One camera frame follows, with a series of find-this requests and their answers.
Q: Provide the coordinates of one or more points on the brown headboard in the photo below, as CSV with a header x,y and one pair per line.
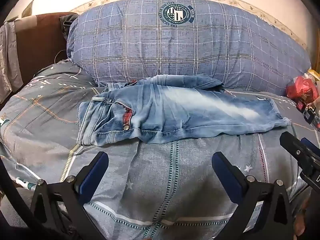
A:
x,y
37,50

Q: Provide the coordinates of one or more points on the yellow plastic bag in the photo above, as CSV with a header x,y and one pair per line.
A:
x,y
313,74

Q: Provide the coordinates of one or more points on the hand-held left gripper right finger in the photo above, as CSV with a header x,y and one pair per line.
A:
x,y
226,177

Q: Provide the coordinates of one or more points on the red and black packet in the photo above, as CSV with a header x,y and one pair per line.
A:
x,y
310,112

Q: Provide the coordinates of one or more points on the red plastic bag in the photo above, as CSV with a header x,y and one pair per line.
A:
x,y
300,87

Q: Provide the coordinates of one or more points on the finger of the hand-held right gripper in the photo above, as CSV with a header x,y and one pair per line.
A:
x,y
293,146
311,145

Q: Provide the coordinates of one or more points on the grey hanging cloth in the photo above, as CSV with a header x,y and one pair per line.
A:
x,y
8,55

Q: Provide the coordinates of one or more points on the small wall picture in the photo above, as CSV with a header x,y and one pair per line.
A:
x,y
27,10

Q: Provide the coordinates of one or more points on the grey patterned bed sheet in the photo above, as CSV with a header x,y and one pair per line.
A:
x,y
160,180

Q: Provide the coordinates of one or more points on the light blue denim pants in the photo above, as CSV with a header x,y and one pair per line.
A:
x,y
175,110

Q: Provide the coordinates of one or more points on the blue plaid pillow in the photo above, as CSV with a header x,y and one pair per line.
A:
x,y
150,42

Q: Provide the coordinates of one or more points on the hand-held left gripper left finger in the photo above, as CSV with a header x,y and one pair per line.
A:
x,y
93,177

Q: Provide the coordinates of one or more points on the dark cloth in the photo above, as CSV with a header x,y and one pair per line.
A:
x,y
66,22

